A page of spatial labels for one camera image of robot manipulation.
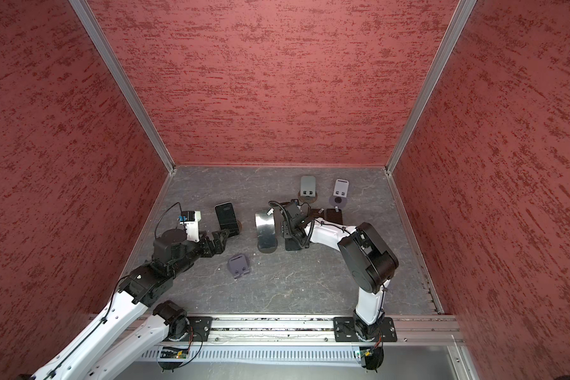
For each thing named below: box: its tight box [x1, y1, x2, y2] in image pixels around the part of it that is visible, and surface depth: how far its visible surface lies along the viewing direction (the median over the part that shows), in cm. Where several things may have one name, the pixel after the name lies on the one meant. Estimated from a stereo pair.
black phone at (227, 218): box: [213, 201, 240, 238], surface depth 93 cm
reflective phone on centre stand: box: [254, 211, 278, 251], surface depth 89 cm
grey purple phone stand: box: [228, 254, 251, 280], surface depth 85 cm
